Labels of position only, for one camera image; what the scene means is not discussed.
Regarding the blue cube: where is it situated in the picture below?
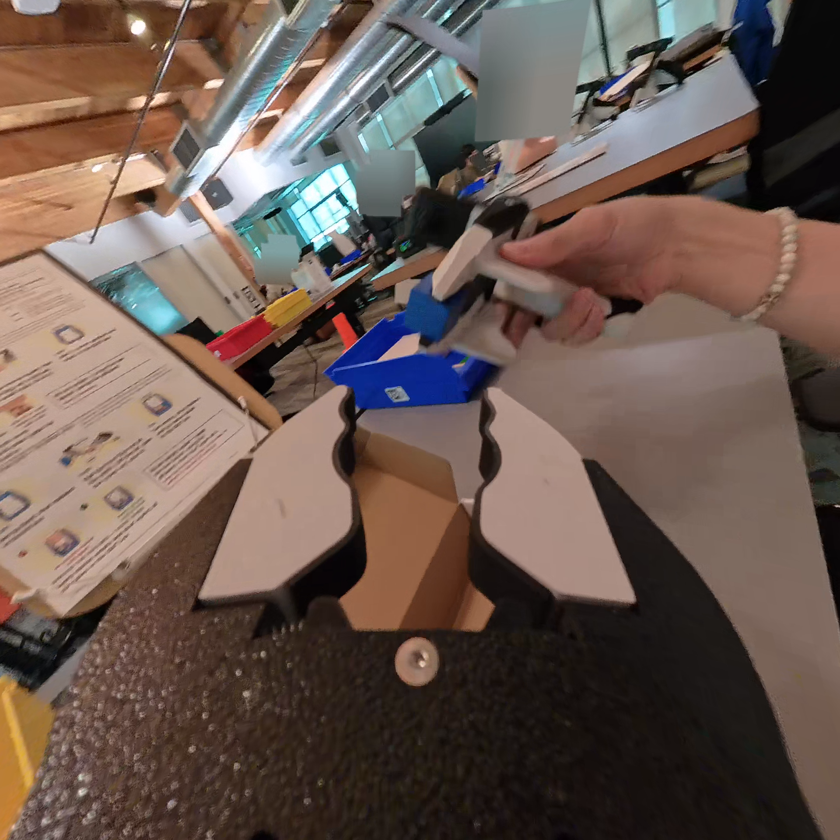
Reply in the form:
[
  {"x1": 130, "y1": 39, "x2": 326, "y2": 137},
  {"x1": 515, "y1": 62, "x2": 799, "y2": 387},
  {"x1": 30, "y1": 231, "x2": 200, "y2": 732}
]
[{"x1": 402, "y1": 274, "x2": 462, "y2": 347}]

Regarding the blue plastic bin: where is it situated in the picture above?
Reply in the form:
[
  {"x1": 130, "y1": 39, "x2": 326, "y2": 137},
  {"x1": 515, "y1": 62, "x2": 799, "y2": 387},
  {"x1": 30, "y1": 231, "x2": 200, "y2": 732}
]
[{"x1": 323, "y1": 311, "x2": 505, "y2": 409}]

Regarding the person's right hand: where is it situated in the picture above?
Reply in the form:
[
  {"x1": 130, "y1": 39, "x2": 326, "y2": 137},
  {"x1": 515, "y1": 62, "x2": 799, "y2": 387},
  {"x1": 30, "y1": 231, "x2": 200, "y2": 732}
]
[{"x1": 500, "y1": 197, "x2": 780, "y2": 347}]

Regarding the white bead bracelet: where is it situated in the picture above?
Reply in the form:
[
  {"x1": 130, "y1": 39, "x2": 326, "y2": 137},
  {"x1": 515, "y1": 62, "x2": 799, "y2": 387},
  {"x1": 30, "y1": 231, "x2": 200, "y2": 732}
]
[{"x1": 738, "y1": 205, "x2": 802, "y2": 324}]

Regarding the small yellow plastic bin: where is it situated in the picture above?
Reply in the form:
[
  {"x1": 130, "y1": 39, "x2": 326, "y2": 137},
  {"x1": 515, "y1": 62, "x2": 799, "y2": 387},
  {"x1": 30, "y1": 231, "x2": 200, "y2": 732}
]
[{"x1": 262, "y1": 287, "x2": 312, "y2": 329}]

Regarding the large yellow plastic bin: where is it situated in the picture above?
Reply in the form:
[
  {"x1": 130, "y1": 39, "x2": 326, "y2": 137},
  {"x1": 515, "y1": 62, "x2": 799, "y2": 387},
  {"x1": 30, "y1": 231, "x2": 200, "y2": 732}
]
[{"x1": 0, "y1": 676, "x2": 56, "y2": 821}]

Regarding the narrow grey table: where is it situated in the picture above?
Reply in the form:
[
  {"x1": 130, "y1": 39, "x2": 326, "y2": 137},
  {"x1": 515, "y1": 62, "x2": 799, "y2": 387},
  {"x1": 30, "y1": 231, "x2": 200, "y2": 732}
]
[{"x1": 226, "y1": 262, "x2": 375, "y2": 368}]

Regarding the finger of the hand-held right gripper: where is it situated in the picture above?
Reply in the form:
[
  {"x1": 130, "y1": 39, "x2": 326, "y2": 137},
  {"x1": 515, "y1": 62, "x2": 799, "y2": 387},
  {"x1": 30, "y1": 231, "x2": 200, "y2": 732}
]
[
  {"x1": 432, "y1": 222, "x2": 508, "y2": 300},
  {"x1": 425, "y1": 314, "x2": 521, "y2": 366}
]

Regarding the red plastic bin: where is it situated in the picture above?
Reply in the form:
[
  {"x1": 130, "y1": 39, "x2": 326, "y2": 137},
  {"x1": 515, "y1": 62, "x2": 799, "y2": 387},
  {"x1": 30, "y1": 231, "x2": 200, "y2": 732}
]
[{"x1": 206, "y1": 315, "x2": 277, "y2": 362}]

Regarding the instruction sheet on wooden board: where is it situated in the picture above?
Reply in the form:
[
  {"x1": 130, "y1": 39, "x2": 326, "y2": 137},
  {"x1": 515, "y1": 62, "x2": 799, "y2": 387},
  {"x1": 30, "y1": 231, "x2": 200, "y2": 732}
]
[{"x1": 0, "y1": 249, "x2": 283, "y2": 619}]

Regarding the silver ventilation duct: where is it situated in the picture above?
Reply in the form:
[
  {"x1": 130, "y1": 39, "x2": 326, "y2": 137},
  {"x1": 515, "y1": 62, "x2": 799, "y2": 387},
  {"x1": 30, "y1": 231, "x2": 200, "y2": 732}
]
[{"x1": 164, "y1": 0, "x2": 349, "y2": 198}]

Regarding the blue jacket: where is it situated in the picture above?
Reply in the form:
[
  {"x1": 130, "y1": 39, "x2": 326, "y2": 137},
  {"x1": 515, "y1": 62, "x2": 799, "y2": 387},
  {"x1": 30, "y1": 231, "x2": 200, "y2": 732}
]
[{"x1": 730, "y1": 0, "x2": 782, "y2": 88}]

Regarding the white cardboard box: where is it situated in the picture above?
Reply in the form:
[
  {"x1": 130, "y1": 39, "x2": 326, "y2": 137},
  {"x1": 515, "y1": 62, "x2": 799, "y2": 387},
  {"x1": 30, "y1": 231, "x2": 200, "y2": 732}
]
[{"x1": 339, "y1": 430, "x2": 497, "y2": 633}]

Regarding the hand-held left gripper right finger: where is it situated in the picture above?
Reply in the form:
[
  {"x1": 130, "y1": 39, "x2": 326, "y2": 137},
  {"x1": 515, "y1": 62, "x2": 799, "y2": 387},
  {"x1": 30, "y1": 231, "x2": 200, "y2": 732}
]
[{"x1": 468, "y1": 386, "x2": 637, "y2": 623}]

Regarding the wide grey table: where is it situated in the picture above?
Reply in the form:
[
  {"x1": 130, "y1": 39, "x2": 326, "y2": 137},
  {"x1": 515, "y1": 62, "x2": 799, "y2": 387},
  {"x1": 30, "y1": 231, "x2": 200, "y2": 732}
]
[{"x1": 371, "y1": 52, "x2": 762, "y2": 290}]

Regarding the black office chair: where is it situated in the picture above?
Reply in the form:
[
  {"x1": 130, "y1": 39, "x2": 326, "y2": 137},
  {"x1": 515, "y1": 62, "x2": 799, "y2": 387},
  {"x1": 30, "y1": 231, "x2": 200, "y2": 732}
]
[{"x1": 748, "y1": 0, "x2": 840, "y2": 217}]

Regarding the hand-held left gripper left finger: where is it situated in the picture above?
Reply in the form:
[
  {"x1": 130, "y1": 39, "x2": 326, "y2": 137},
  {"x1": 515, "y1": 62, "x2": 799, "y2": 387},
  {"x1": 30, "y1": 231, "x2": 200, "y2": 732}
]
[{"x1": 197, "y1": 385, "x2": 367, "y2": 621}]

